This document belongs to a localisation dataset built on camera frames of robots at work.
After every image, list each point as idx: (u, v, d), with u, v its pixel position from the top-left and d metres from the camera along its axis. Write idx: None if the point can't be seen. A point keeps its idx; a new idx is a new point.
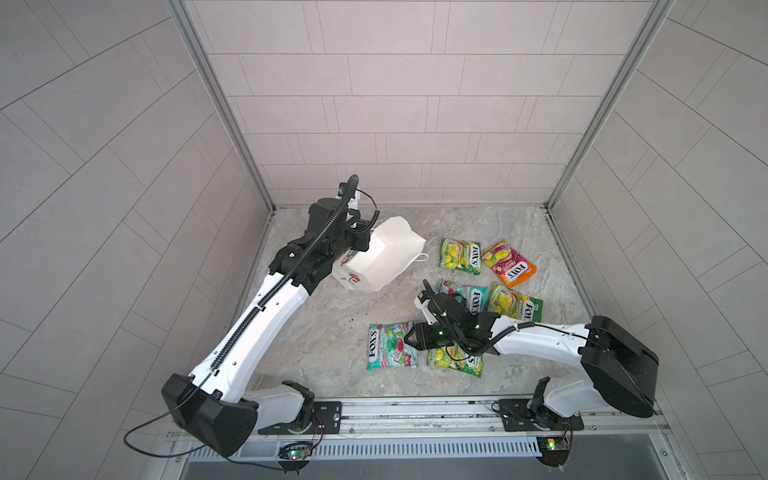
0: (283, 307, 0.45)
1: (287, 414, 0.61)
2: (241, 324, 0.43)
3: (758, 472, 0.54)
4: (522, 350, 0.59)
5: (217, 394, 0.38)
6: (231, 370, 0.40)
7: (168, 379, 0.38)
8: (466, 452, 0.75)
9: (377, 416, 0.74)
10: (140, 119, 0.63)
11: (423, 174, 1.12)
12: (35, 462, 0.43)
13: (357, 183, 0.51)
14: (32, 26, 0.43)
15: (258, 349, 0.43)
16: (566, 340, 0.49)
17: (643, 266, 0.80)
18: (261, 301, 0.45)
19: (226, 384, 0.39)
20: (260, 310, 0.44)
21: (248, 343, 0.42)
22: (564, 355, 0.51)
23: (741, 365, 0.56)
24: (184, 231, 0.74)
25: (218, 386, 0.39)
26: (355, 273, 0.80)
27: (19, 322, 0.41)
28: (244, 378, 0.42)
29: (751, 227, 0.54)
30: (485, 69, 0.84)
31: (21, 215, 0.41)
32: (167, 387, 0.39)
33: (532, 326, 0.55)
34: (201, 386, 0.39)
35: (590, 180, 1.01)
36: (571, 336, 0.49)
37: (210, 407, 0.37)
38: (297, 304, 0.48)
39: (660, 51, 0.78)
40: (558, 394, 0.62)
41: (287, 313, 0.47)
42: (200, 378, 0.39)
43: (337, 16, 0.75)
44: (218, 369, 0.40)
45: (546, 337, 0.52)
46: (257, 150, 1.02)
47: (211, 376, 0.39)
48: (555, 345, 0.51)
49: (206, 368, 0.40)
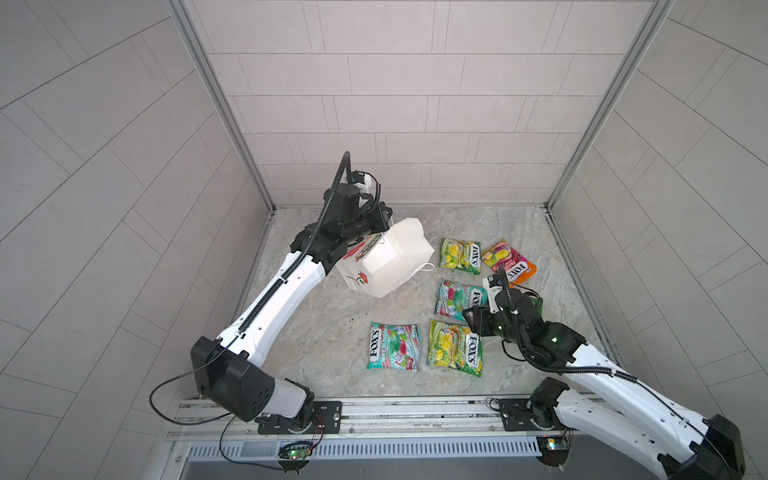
0: (303, 281, 0.48)
1: (289, 410, 0.61)
2: (265, 294, 0.46)
3: (758, 472, 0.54)
4: (603, 396, 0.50)
5: (243, 354, 0.41)
6: (257, 334, 0.43)
7: (198, 341, 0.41)
8: (467, 452, 0.75)
9: (377, 416, 0.74)
10: (140, 119, 0.63)
11: (423, 174, 1.12)
12: (35, 462, 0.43)
13: (347, 158, 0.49)
14: (32, 26, 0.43)
15: (281, 318, 0.46)
16: (674, 422, 0.43)
17: (643, 266, 0.80)
18: (284, 274, 0.48)
19: (252, 346, 0.41)
20: (283, 282, 0.47)
21: (273, 312, 0.44)
22: (659, 433, 0.45)
23: (741, 365, 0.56)
24: (184, 231, 0.74)
25: (244, 347, 0.41)
26: (366, 275, 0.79)
27: (19, 322, 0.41)
28: (268, 344, 0.44)
29: (751, 227, 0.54)
30: (485, 70, 0.84)
31: (20, 214, 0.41)
32: (195, 348, 0.41)
33: (634, 384, 0.48)
34: (227, 348, 0.41)
35: (590, 180, 1.01)
36: (685, 423, 0.43)
37: (239, 365, 0.40)
38: (315, 281, 0.51)
39: (660, 51, 0.78)
40: (585, 418, 0.59)
41: (307, 288, 0.50)
42: (227, 340, 0.42)
43: (337, 16, 0.75)
44: (244, 333, 0.42)
45: (649, 407, 0.45)
46: (257, 150, 1.02)
47: (238, 339, 0.42)
48: (658, 420, 0.45)
49: (233, 331, 0.43)
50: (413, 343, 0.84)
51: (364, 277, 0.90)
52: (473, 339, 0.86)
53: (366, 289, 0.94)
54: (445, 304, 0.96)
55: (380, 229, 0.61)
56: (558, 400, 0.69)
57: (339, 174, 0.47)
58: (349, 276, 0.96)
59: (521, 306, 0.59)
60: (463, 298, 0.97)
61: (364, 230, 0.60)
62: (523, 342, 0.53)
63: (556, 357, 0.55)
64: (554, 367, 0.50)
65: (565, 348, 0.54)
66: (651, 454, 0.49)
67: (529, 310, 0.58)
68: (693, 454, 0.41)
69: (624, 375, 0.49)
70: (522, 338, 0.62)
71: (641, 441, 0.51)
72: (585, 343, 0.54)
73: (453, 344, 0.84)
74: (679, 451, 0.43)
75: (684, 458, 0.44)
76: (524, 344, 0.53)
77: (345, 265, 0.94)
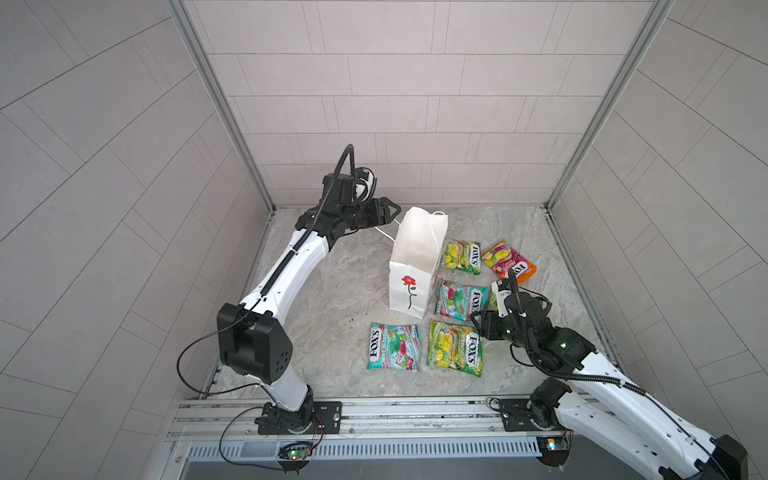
0: (312, 253, 0.53)
1: (291, 403, 0.62)
2: (280, 262, 0.51)
3: (758, 472, 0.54)
4: (609, 405, 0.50)
5: (270, 312, 0.45)
6: (278, 296, 0.47)
7: (222, 307, 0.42)
8: (466, 452, 0.75)
9: (377, 416, 0.74)
10: (140, 119, 0.63)
11: (423, 174, 1.12)
12: (35, 462, 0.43)
13: (351, 151, 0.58)
14: (32, 27, 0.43)
15: (295, 285, 0.50)
16: (681, 438, 0.43)
17: (643, 266, 0.80)
18: (295, 246, 0.53)
19: (275, 306, 0.46)
20: (294, 254, 0.52)
21: (292, 278, 0.49)
22: (664, 447, 0.45)
23: (741, 365, 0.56)
24: (184, 231, 0.74)
25: (269, 307, 0.45)
26: (406, 275, 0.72)
27: (19, 322, 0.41)
28: (286, 307, 0.48)
29: (751, 227, 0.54)
30: (485, 70, 0.84)
31: (21, 214, 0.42)
32: (221, 313, 0.44)
33: (642, 397, 0.47)
34: (253, 309, 0.45)
35: (590, 180, 1.01)
36: (691, 440, 0.42)
37: (264, 324, 0.43)
38: (320, 255, 0.56)
39: (659, 51, 0.77)
40: (588, 424, 0.58)
41: (314, 260, 0.55)
42: (250, 303, 0.46)
43: (337, 17, 0.75)
44: (266, 296, 0.46)
45: (658, 419, 0.45)
46: (256, 150, 1.02)
47: (260, 301, 0.46)
48: (664, 435, 0.44)
49: (255, 294, 0.47)
50: (413, 343, 0.84)
51: (410, 281, 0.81)
52: (473, 339, 0.86)
53: (425, 290, 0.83)
54: (445, 304, 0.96)
55: (375, 221, 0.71)
56: (558, 401, 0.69)
57: (340, 164, 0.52)
58: (409, 301, 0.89)
59: (530, 310, 0.59)
60: (464, 298, 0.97)
61: (361, 222, 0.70)
62: (532, 348, 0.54)
63: (563, 362, 0.54)
64: (561, 372, 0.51)
65: (574, 355, 0.53)
66: (652, 467, 0.48)
67: (538, 314, 0.58)
68: (697, 472, 0.41)
69: (633, 388, 0.48)
70: (529, 345, 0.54)
71: (643, 452, 0.50)
72: (595, 352, 0.53)
73: (453, 344, 0.84)
74: (682, 467, 0.43)
75: (687, 474, 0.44)
76: (532, 350, 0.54)
77: (393, 293, 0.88)
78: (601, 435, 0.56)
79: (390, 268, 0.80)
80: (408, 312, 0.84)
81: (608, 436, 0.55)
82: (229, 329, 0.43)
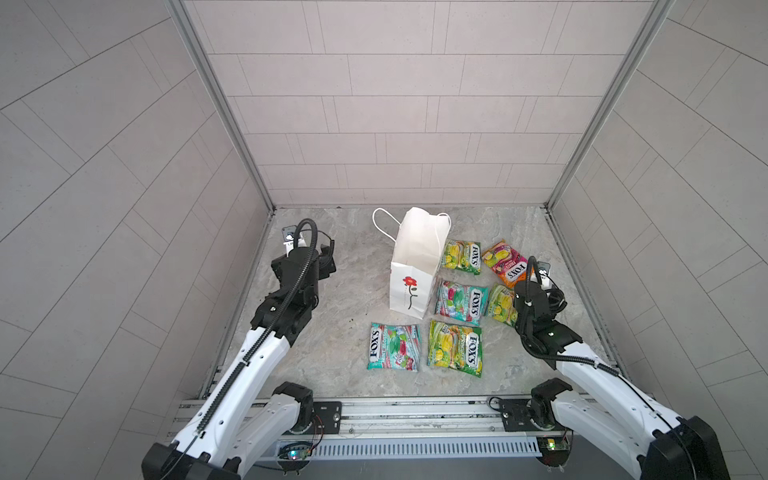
0: (267, 360, 0.47)
1: (283, 426, 0.60)
2: (227, 380, 0.45)
3: (758, 472, 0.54)
4: (589, 390, 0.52)
5: (205, 457, 0.38)
6: (218, 429, 0.40)
7: (150, 449, 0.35)
8: (466, 452, 0.75)
9: (377, 416, 0.74)
10: (140, 119, 0.63)
11: (423, 174, 1.12)
12: (35, 463, 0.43)
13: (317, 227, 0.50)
14: (32, 27, 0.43)
15: (243, 406, 0.44)
16: (644, 412, 0.45)
17: (643, 266, 0.80)
18: (246, 355, 0.47)
19: (213, 444, 0.39)
20: (245, 365, 0.46)
21: (239, 401, 0.43)
22: (631, 424, 0.47)
23: (741, 365, 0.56)
24: (184, 231, 0.74)
25: (206, 447, 0.39)
26: (406, 276, 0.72)
27: (19, 322, 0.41)
28: (231, 439, 0.42)
29: (751, 227, 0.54)
30: (485, 70, 0.84)
31: (21, 214, 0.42)
32: (147, 458, 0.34)
33: (616, 377, 0.50)
34: (187, 451, 0.39)
35: (590, 180, 1.01)
36: (655, 414, 0.44)
37: (198, 471, 0.37)
38: (278, 357, 0.49)
39: (659, 51, 0.77)
40: (581, 417, 0.58)
41: (270, 366, 0.48)
42: (184, 442, 0.39)
43: (337, 18, 0.75)
44: (204, 431, 0.40)
45: (624, 395, 0.48)
46: (256, 150, 1.02)
47: (197, 439, 0.39)
48: (628, 408, 0.47)
49: (192, 430, 0.40)
50: (413, 343, 0.84)
51: (410, 282, 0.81)
52: (473, 339, 0.86)
53: (426, 291, 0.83)
54: (445, 305, 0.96)
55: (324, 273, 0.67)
56: (558, 397, 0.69)
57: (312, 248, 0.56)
58: (410, 302, 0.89)
59: (536, 302, 0.63)
60: (464, 298, 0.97)
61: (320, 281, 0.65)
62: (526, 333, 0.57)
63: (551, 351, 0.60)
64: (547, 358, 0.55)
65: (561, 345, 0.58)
66: (631, 453, 0.48)
67: (543, 307, 0.62)
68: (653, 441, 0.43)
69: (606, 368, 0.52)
70: (524, 330, 0.68)
71: (625, 442, 0.50)
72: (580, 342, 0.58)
73: (453, 344, 0.84)
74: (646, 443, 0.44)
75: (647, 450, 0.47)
76: (525, 336, 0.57)
77: (393, 293, 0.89)
78: (592, 428, 0.56)
79: (391, 268, 0.75)
80: (408, 312, 0.84)
81: (597, 429, 0.55)
82: (157, 478, 0.37)
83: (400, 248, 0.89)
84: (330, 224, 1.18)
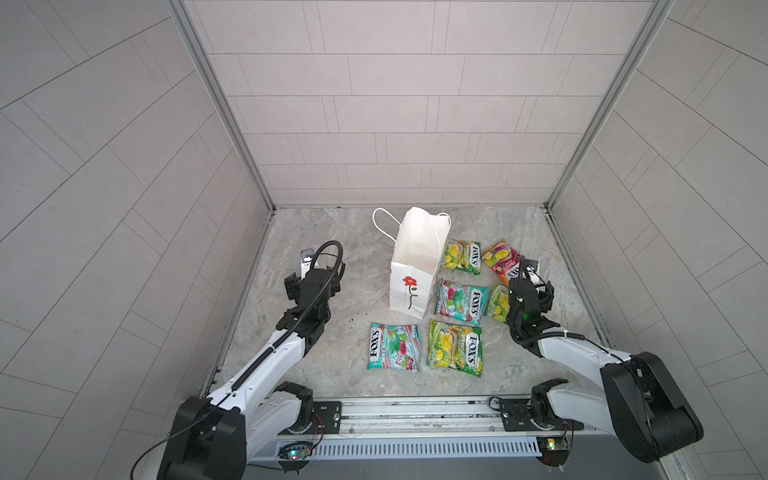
0: (289, 352, 0.54)
1: (284, 423, 0.60)
2: (257, 359, 0.51)
3: (758, 472, 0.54)
4: (562, 357, 0.60)
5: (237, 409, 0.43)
6: (248, 393, 0.45)
7: (186, 401, 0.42)
8: (466, 452, 0.75)
9: (377, 416, 0.74)
10: (140, 119, 0.63)
11: (423, 174, 1.12)
12: (35, 463, 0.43)
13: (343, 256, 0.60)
14: (32, 26, 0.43)
15: (266, 382, 0.49)
16: (603, 356, 0.50)
17: (643, 266, 0.80)
18: (274, 344, 0.55)
19: (243, 403, 0.44)
20: (273, 351, 0.53)
21: (266, 375, 0.49)
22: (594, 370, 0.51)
23: (741, 365, 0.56)
24: (184, 231, 0.74)
25: (237, 403, 0.44)
26: (406, 276, 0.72)
27: (19, 322, 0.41)
28: (254, 404, 0.46)
29: (751, 227, 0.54)
30: (485, 70, 0.84)
31: (21, 214, 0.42)
32: (183, 410, 0.41)
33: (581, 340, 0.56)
34: (221, 404, 0.43)
35: (590, 180, 1.01)
36: (610, 355, 0.49)
37: (228, 419, 0.41)
38: (295, 355, 0.56)
39: (659, 51, 0.77)
40: (570, 398, 0.60)
41: (289, 357, 0.55)
42: (217, 398, 0.44)
43: (337, 17, 0.75)
44: (236, 391, 0.45)
45: (586, 348, 0.54)
46: (256, 150, 1.02)
47: (229, 396, 0.44)
48: (591, 357, 0.52)
49: (225, 389, 0.45)
50: (413, 343, 0.84)
51: (410, 282, 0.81)
52: (473, 339, 0.86)
53: (425, 291, 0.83)
54: (445, 305, 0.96)
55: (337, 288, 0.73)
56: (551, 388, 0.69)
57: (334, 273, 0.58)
58: (410, 302, 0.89)
59: (527, 298, 0.68)
60: (463, 298, 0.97)
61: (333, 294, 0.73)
62: (514, 326, 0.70)
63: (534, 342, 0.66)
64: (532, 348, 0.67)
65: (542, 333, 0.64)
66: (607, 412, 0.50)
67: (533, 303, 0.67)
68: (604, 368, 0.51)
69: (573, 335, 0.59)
70: (513, 322, 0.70)
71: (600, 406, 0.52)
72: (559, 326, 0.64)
73: (453, 344, 0.84)
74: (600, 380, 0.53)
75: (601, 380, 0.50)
76: (515, 328, 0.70)
77: (393, 293, 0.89)
78: (582, 404, 0.57)
79: (391, 269, 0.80)
80: (408, 312, 0.84)
81: (586, 404, 0.55)
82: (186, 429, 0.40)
83: (400, 249, 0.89)
84: (330, 224, 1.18)
